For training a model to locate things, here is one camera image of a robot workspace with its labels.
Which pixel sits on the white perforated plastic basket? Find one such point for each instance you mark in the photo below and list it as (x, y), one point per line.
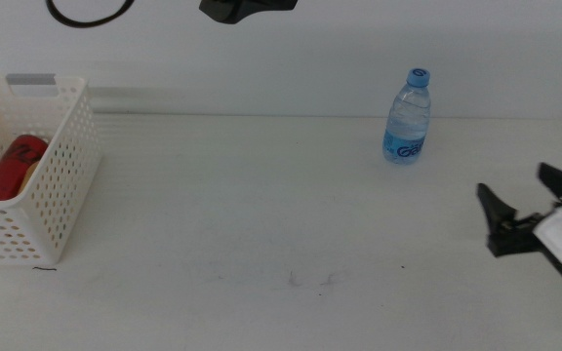
(61, 170)

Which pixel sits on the yellow tea bottle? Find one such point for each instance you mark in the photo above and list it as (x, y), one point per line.
(28, 176)

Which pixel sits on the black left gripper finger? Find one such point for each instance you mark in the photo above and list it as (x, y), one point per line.
(237, 7)

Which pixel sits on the clear water bottle blue label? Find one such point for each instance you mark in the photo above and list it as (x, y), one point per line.
(405, 127)

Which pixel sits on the red soda can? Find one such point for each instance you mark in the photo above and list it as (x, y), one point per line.
(10, 170)

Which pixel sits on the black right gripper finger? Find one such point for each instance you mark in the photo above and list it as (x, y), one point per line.
(556, 178)
(498, 209)

